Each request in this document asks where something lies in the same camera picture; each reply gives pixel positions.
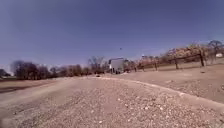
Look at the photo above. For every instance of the pale building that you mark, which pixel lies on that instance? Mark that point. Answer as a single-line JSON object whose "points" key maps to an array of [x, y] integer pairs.
{"points": [[116, 65]]}

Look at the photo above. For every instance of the grey gravel road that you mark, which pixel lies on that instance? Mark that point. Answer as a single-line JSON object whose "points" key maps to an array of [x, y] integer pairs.
{"points": [[100, 103]]}

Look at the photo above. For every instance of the pale concrete kerb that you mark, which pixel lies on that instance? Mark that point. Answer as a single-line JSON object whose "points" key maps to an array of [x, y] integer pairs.
{"points": [[156, 86]]}

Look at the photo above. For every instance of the row of brown trees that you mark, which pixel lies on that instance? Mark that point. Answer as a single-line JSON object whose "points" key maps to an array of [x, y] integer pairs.
{"points": [[186, 51]]}

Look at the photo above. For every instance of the grey paved ground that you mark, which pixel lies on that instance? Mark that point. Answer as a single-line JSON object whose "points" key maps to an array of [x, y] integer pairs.
{"points": [[186, 80]]}

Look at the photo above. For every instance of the row of bare trees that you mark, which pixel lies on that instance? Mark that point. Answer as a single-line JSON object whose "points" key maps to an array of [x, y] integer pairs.
{"points": [[30, 71]]}

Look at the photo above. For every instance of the dark post fence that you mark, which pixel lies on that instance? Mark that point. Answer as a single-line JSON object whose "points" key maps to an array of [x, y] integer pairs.
{"points": [[176, 62]]}

